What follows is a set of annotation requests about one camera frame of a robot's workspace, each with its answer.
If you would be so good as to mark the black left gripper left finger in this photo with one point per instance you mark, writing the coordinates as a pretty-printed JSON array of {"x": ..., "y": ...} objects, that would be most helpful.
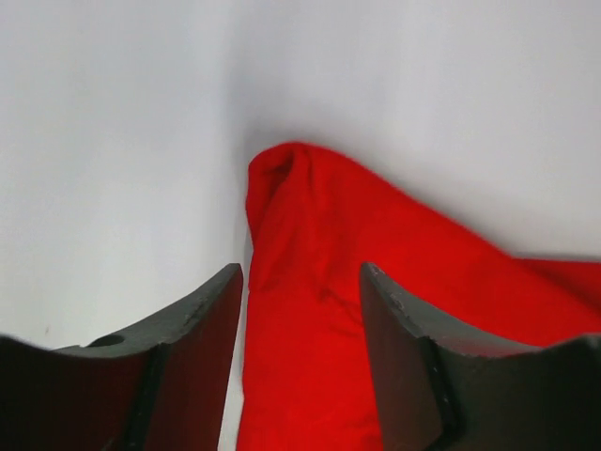
[{"x": 158, "y": 384}]

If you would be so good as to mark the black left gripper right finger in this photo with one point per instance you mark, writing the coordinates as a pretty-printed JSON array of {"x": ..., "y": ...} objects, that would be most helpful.
[{"x": 442, "y": 384}]

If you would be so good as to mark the red t shirt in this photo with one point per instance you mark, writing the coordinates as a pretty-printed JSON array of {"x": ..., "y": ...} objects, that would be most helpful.
[{"x": 315, "y": 217}]

